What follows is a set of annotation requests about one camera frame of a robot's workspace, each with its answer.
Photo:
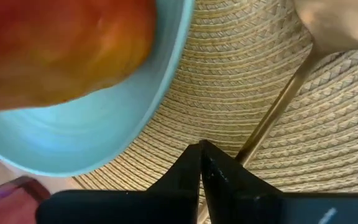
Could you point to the pink translucent cup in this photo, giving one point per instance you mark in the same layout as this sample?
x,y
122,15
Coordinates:
x,y
8,202

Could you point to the gold metal spoon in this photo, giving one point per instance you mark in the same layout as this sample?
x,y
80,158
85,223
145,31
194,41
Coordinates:
x,y
337,21

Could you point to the red apple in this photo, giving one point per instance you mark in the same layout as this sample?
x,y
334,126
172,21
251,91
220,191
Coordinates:
x,y
57,46

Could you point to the light teal plate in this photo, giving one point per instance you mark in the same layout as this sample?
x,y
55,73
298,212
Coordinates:
x,y
73,137

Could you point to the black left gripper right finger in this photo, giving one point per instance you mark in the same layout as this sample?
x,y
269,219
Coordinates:
x,y
259,205

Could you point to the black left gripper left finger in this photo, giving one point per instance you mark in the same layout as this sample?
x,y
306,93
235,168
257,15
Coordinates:
x,y
120,208

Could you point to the round woven straw placemat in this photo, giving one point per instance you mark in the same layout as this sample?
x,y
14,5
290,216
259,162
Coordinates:
x,y
228,77

